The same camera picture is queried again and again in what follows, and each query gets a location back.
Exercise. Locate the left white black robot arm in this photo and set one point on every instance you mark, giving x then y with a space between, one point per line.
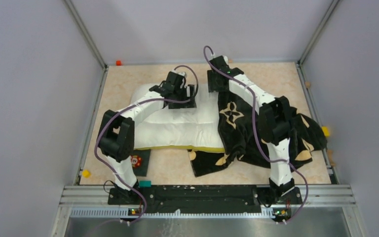
116 137

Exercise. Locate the white slotted cable duct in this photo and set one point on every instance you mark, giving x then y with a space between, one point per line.
126 213

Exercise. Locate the dark card with owl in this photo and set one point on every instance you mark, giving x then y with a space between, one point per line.
140 162

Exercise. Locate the yellow block left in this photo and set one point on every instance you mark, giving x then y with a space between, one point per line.
85 173

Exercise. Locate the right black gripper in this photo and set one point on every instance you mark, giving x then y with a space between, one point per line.
212 86

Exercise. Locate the white pillow yellow edge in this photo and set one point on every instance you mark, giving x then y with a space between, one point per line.
193 128

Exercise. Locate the yellow block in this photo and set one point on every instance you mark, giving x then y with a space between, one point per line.
85 173
326 131

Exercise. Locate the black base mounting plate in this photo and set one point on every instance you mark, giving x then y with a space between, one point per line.
203 199

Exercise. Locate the teal block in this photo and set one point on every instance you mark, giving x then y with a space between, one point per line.
145 184

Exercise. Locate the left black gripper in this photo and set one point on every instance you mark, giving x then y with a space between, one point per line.
186 104

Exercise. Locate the yellow block right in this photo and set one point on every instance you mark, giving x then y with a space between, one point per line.
326 131

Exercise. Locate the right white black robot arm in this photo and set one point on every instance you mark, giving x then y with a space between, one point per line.
272 122

